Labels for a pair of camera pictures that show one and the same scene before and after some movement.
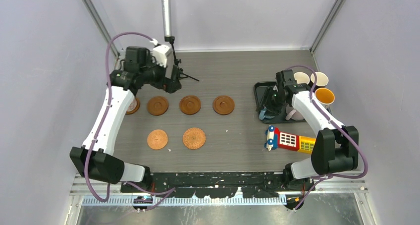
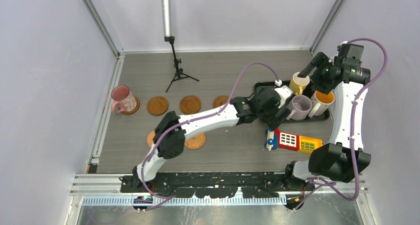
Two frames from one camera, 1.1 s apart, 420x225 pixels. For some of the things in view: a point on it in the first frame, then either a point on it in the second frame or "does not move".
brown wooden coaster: (157, 105) does not move
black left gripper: (173, 84) → (272, 121)
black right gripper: (267, 103) → (319, 61)
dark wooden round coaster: (190, 105) does not move
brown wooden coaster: (224, 105) does not move
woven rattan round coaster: (194, 138) does not move
